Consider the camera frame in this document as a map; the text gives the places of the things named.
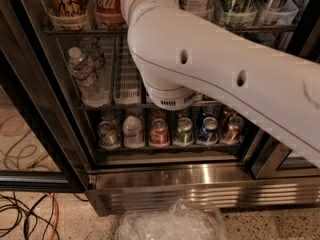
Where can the red coke can bottom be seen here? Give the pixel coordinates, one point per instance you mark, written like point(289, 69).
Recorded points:
point(159, 132)

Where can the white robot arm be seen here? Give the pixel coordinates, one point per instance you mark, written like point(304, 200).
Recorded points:
point(174, 49)

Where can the rear clear water bottle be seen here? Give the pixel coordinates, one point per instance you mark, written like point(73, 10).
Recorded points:
point(90, 45)

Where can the red coke can front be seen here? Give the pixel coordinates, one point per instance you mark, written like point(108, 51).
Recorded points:
point(109, 13)

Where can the stainless steel fridge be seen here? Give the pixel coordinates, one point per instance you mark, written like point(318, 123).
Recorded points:
point(258, 171)

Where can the copper can bottom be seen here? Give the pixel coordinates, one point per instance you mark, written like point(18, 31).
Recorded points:
point(231, 132)

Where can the silver green can bottom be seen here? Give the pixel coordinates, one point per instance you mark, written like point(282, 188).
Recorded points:
point(108, 138)

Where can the left glass fridge door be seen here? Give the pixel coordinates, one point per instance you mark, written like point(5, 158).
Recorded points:
point(30, 158)

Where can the front clear water bottle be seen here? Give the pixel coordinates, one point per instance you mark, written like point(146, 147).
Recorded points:
point(83, 71)

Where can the blue can bottom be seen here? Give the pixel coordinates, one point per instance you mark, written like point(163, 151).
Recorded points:
point(208, 131)

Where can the empty white shelf tray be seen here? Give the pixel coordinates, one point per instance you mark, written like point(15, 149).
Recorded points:
point(127, 82)

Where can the clear water bottle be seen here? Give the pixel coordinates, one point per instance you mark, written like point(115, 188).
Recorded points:
point(83, 71)
point(90, 45)

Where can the clear plastic bag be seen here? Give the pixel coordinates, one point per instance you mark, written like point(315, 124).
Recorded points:
point(181, 221)

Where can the red coke can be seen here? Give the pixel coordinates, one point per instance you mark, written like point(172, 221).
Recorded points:
point(159, 132)
point(109, 13)

